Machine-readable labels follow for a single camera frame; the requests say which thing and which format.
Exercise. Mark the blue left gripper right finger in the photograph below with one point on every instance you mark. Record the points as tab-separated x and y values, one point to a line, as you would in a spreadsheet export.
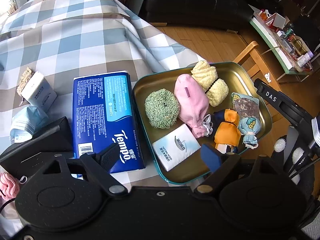
212	158

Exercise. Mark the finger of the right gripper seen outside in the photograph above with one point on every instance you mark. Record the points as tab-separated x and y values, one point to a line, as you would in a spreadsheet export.
270	93

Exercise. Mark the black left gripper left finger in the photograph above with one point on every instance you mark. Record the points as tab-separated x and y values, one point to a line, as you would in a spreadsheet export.
105	158

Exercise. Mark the orange navy cloth bundle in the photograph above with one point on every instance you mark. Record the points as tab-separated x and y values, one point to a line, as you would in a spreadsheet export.
225	130

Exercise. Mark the white small tissue pack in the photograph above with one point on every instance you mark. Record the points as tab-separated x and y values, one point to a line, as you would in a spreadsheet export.
175	147

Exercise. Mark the potpourri sachet blue cloth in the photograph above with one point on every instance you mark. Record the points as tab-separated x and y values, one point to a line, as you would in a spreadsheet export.
249	126

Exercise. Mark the pink drawstring pouch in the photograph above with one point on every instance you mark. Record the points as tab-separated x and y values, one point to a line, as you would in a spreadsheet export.
194	105

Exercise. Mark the green mesh scrubber ball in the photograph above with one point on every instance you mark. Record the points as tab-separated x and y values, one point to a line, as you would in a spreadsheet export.
162	108

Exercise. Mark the blue face mask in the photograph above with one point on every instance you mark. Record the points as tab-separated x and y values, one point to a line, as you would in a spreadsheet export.
26	122

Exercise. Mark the pink scrunched cloth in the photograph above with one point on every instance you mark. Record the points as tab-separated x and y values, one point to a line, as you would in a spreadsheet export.
9	186

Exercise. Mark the beige lace cloth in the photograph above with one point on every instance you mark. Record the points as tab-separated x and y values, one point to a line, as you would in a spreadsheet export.
24	79

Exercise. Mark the blue Tempo tissue pack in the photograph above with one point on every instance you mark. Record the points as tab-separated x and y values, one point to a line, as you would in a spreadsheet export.
102	115

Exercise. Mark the wooden chair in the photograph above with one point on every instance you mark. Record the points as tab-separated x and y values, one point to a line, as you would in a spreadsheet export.
259	66

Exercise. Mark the glass coffee table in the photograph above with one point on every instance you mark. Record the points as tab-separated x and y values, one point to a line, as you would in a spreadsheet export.
290	50

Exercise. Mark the black box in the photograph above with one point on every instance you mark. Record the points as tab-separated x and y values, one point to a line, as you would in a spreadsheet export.
26	158

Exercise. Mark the checkered tablecloth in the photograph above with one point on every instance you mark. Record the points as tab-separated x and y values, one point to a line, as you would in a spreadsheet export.
66	39

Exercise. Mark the black leather sofa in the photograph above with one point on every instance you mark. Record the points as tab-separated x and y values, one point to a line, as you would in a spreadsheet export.
218	14

